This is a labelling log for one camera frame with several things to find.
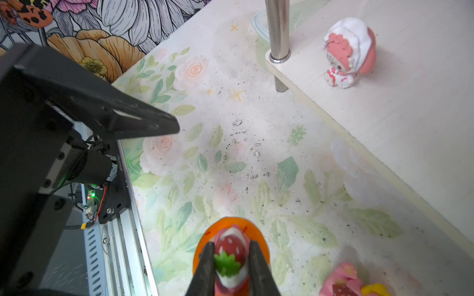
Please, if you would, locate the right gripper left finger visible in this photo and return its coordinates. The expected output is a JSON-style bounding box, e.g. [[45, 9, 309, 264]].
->
[[185, 242, 216, 296]]

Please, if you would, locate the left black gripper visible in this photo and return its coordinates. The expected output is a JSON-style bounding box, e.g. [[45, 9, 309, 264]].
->
[[1, 44, 180, 192]]

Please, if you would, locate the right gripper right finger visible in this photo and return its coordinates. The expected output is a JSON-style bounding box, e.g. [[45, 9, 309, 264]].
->
[[249, 240, 280, 296]]

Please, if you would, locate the pink bear orange donut toy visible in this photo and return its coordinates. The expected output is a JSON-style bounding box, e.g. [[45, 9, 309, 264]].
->
[[193, 217, 270, 296]]

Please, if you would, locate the pink bear yellow flower toy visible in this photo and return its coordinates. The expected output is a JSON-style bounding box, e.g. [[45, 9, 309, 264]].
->
[[319, 263, 390, 296]]

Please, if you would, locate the white hooded pink doll toy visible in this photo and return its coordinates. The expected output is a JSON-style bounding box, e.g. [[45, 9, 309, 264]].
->
[[323, 17, 376, 89]]

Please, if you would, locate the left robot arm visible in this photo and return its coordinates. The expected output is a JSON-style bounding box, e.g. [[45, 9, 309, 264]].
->
[[1, 44, 180, 296]]

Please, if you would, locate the white two-tier shelf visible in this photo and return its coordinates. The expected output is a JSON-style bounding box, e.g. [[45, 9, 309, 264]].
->
[[267, 1, 474, 255]]

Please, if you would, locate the aluminium front rail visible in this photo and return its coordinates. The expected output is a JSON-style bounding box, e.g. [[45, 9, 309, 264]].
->
[[84, 143, 159, 296]]

